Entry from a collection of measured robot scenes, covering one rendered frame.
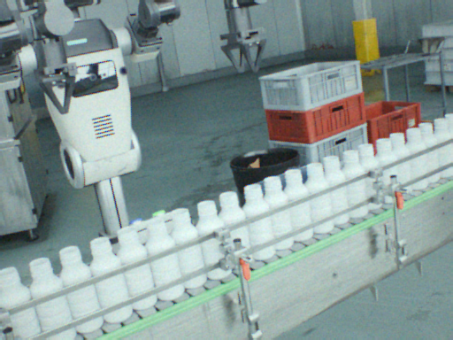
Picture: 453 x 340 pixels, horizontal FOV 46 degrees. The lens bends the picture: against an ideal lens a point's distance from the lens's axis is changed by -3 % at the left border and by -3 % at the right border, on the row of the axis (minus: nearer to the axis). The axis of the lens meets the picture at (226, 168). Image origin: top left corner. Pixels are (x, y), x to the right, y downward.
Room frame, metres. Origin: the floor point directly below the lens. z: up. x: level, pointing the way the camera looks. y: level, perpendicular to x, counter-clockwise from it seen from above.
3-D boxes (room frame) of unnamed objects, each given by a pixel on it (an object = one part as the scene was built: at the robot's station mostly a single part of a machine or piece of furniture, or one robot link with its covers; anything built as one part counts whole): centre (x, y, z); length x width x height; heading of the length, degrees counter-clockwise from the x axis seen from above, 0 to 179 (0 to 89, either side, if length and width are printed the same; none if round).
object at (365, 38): (10.98, -3.18, 0.55); 0.40 x 0.40 x 1.10; 30
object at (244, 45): (1.32, -0.10, 1.44); 0.07 x 0.07 x 0.09; 29
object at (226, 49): (1.35, -0.08, 1.44); 0.07 x 0.07 x 0.09; 29
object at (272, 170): (3.39, -0.25, 0.32); 0.45 x 0.45 x 0.64
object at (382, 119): (4.19, -1.24, 0.55); 0.61 x 0.41 x 0.22; 122
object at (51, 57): (1.12, 0.31, 1.51); 0.10 x 0.07 x 0.07; 30
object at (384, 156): (1.35, -0.41, 1.08); 0.06 x 0.06 x 0.17
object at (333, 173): (1.27, -0.25, 1.08); 0.06 x 0.06 x 0.17
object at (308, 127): (3.75, -0.68, 0.78); 0.61 x 0.41 x 0.22; 126
